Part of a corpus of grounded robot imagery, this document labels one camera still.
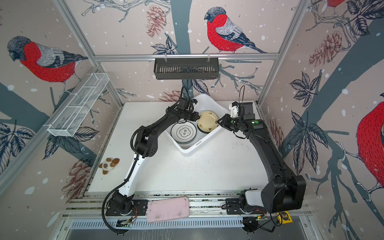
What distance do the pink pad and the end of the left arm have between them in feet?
1.47

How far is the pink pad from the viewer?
698 millimetres

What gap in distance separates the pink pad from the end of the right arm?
46 cm

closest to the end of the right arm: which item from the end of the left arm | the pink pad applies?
the end of the left arm

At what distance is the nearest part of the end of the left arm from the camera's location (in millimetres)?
862

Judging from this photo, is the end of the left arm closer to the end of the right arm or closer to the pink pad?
the end of the right arm

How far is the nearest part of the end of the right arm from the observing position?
55 centimetres
